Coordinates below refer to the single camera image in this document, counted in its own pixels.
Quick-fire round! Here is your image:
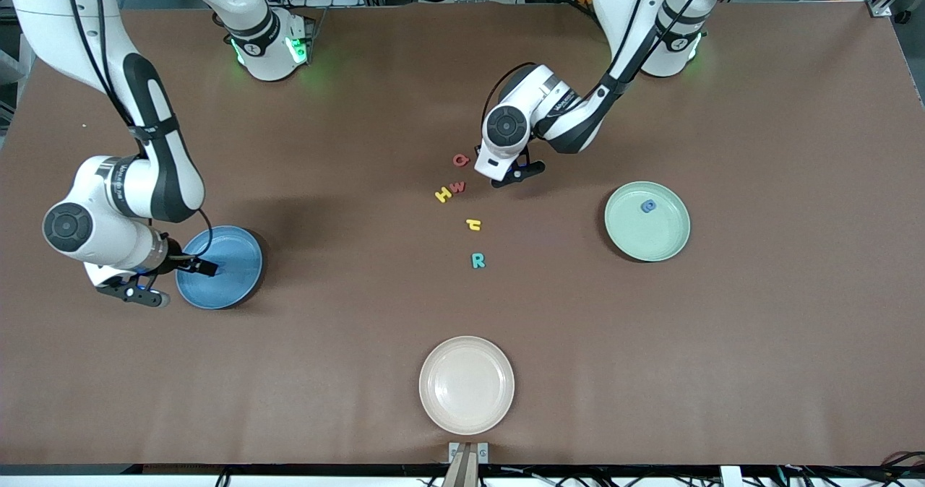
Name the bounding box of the blue plate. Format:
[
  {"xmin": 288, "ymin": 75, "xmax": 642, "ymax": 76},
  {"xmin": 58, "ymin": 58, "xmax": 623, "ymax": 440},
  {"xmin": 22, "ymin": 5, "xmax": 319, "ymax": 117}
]
[{"xmin": 176, "ymin": 225, "xmax": 264, "ymax": 310}]

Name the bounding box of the beige plate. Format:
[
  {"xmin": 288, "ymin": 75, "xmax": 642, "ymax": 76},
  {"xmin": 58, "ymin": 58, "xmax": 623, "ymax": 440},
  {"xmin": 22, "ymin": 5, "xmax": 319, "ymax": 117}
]
[{"xmin": 418, "ymin": 336, "xmax": 516, "ymax": 436}]

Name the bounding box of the green plate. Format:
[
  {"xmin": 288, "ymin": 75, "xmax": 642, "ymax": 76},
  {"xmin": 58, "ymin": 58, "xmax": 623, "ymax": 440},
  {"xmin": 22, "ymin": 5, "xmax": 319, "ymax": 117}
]
[{"xmin": 604, "ymin": 181, "xmax": 692, "ymax": 263}]

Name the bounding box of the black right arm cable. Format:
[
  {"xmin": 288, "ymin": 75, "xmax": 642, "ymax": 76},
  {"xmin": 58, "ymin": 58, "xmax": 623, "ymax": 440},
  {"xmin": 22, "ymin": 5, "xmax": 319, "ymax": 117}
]
[{"xmin": 194, "ymin": 209, "xmax": 215, "ymax": 258}]

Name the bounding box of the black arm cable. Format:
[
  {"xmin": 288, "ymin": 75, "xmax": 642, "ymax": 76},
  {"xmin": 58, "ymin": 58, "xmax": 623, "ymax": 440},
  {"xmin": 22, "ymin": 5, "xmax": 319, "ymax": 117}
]
[
  {"xmin": 194, "ymin": 209, "xmax": 215, "ymax": 258},
  {"xmin": 481, "ymin": 62, "xmax": 537, "ymax": 112}
]

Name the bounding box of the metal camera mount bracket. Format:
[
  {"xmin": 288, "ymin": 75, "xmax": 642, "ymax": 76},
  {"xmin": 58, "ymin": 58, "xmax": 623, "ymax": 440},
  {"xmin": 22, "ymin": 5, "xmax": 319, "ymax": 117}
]
[{"xmin": 448, "ymin": 441, "xmax": 490, "ymax": 487}]

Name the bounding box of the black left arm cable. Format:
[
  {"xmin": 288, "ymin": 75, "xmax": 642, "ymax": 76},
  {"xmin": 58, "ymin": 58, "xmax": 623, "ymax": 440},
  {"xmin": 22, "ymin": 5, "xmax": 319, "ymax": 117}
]
[{"xmin": 481, "ymin": 62, "xmax": 537, "ymax": 112}]

